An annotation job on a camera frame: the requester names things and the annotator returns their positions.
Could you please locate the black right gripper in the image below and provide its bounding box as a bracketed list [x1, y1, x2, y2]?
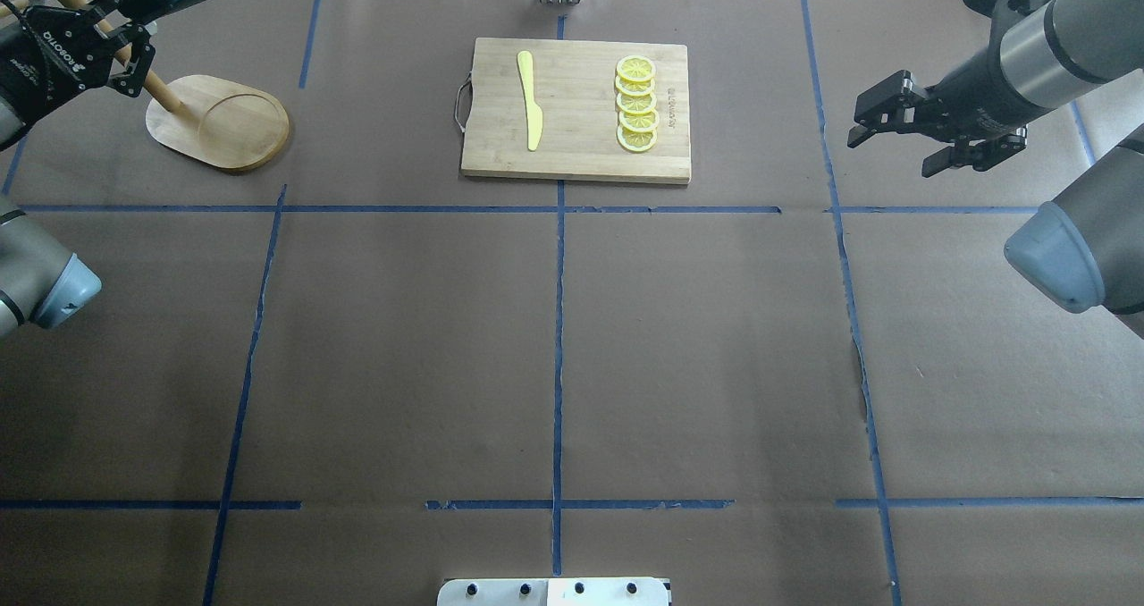
[847, 56, 1038, 180]

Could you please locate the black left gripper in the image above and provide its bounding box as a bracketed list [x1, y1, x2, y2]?
[1, 0, 156, 129]

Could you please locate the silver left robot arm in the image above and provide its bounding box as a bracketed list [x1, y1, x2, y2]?
[1, 0, 200, 334]

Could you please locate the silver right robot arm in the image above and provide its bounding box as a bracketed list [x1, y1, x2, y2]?
[847, 0, 1141, 334]

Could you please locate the wooden cup storage rack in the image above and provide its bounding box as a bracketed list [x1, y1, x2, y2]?
[0, 0, 291, 174]

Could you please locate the lemon slice nearest rack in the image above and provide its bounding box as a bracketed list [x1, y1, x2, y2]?
[614, 54, 657, 83]

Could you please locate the lemon slice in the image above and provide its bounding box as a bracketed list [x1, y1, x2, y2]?
[617, 109, 660, 134]
[615, 91, 658, 114]
[615, 123, 659, 153]
[614, 75, 656, 97]

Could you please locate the wooden cutting board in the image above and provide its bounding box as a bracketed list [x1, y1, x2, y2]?
[460, 38, 692, 186]

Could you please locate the yellow plastic knife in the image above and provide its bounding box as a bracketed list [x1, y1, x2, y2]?
[517, 49, 543, 151]

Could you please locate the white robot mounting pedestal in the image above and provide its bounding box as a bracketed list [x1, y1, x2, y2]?
[436, 577, 673, 605]

